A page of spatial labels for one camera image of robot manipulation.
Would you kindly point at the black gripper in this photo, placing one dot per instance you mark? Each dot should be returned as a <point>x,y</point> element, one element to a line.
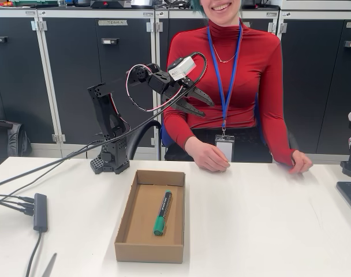
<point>179,93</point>

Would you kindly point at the green marker pen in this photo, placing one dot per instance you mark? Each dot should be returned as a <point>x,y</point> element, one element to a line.
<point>163,212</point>

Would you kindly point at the person's left forearm red sleeve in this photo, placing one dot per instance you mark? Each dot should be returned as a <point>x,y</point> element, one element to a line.
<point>282,138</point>

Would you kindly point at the person's right forearm red sleeve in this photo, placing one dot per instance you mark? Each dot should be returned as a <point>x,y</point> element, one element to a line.
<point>178,130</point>

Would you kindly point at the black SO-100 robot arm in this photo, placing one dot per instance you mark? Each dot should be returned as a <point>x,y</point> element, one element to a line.
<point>109,115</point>

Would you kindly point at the person in red top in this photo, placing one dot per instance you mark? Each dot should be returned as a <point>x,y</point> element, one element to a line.
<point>250,86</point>

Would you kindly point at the person's right hand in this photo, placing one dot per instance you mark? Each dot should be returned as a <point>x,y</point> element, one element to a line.
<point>211,158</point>

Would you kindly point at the person's left hand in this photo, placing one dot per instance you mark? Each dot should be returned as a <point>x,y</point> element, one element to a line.
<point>301,163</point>

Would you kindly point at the clear badge holder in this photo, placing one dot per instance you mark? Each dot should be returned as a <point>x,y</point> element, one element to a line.
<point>224,147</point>

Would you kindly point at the blue black office chair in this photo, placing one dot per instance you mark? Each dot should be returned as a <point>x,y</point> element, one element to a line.
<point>141,135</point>

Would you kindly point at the black device red triangle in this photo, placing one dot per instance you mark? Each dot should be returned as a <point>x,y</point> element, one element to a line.
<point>109,4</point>

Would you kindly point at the open cardboard box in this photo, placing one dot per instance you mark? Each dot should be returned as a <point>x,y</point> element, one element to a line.
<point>141,231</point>

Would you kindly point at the green crate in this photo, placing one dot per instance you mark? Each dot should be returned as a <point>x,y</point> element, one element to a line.
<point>34,3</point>

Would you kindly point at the black backpack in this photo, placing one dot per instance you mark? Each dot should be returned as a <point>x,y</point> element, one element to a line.
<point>8,138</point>

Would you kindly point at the grey pointed blade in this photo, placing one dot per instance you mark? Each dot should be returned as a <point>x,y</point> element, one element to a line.
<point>50,265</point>

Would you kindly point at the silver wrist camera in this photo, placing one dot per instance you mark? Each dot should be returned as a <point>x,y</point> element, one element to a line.
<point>181,69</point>

